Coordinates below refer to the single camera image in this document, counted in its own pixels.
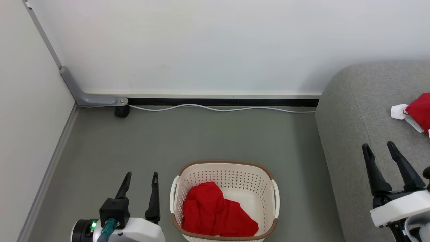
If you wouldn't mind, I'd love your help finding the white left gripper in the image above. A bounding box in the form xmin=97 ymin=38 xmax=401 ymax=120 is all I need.
xmin=92 ymin=172 xmax=166 ymax=242

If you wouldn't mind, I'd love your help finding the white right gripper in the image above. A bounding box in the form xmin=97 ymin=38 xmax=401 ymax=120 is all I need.
xmin=362 ymin=141 xmax=430 ymax=228

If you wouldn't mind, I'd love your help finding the red jersey with lettering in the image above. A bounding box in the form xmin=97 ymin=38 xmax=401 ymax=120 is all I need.
xmin=391 ymin=92 xmax=430 ymax=138

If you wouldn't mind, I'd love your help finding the plain red garment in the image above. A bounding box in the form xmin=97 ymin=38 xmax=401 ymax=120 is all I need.
xmin=181 ymin=181 xmax=259 ymax=237

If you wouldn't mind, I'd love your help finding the grey fabric sofa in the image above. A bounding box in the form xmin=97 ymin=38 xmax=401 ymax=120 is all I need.
xmin=315 ymin=60 xmax=430 ymax=242

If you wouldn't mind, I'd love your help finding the cream perforated laundry basket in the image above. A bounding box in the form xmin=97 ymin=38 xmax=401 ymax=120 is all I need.
xmin=170 ymin=160 xmax=280 ymax=242

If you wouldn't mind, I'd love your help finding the grey metal partition foot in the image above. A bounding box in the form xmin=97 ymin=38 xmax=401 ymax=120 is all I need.
xmin=60 ymin=66 xmax=129 ymax=107

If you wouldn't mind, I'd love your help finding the black baseboard strip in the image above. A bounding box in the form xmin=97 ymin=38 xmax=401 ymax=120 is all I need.
xmin=128 ymin=98 xmax=319 ymax=107

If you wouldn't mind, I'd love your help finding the white floor cable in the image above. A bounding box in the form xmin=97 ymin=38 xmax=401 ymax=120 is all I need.
xmin=128 ymin=104 xmax=316 ymax=113

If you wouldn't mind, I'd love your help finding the grey partition corner post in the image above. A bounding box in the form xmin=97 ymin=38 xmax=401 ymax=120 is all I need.
xmin=23 ymin=0 xmax=63 ymax=69

